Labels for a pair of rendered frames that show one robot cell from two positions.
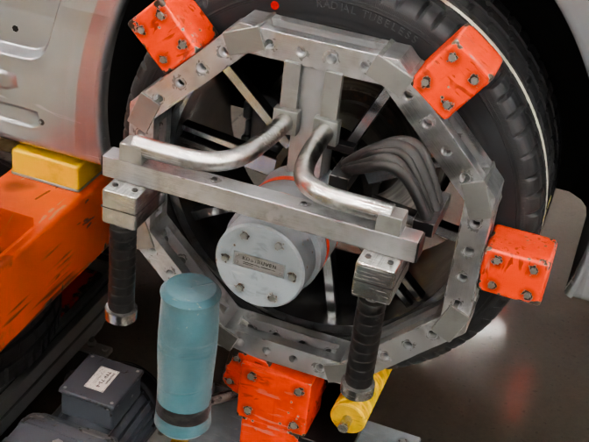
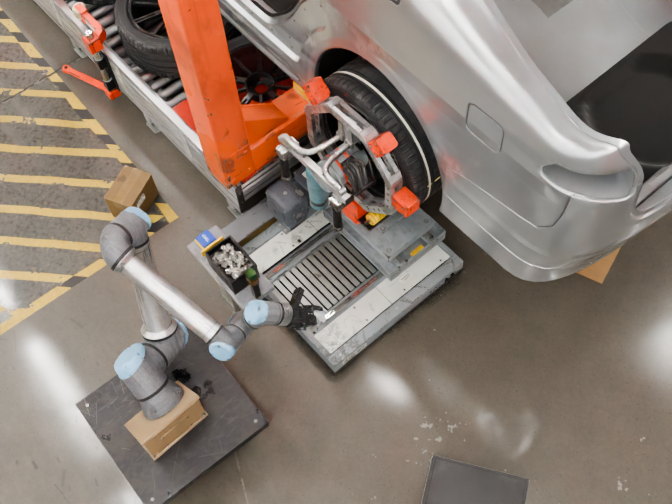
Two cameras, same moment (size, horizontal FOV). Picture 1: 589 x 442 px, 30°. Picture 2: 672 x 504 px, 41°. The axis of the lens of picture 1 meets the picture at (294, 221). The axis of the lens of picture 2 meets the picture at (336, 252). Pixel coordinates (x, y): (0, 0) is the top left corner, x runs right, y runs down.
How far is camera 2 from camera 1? 264 cm
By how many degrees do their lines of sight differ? 38
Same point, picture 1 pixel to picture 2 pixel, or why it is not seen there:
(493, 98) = (400, 152)
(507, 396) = not seen: hidden behind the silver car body
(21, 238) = (282, 124)
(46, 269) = (293, 132)
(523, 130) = (411, 163)
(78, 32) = (306, 61)
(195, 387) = (317, 197)
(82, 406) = (299, 180)
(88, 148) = not seen: hidden behind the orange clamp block
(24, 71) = (293, 63)
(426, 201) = (356, 185)
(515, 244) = (402, 197)
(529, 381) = not seen: hidden behind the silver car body
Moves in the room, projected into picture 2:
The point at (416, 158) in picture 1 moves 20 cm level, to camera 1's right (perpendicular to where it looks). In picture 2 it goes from (357, 171) to (401, 193)
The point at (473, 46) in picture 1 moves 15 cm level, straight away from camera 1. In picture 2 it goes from (383, 141) to (408, 117)
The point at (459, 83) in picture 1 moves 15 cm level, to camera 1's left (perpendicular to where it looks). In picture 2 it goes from (378, 151) to (345, 135)
